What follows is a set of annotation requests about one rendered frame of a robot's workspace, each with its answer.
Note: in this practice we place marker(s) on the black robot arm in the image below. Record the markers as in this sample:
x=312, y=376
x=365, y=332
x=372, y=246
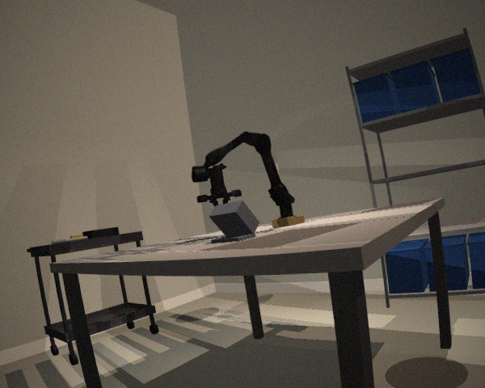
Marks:
x=262, y=143

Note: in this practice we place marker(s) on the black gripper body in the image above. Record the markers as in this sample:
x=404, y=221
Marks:
x=218, y=188

